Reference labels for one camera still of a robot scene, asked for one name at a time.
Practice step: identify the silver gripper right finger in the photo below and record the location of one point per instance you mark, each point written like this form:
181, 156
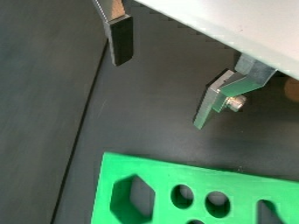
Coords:
225, 93

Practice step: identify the green foam shape block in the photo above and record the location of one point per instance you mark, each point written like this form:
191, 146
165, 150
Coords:
189, 194

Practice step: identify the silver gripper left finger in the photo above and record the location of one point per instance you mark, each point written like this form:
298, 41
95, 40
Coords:
119, 29

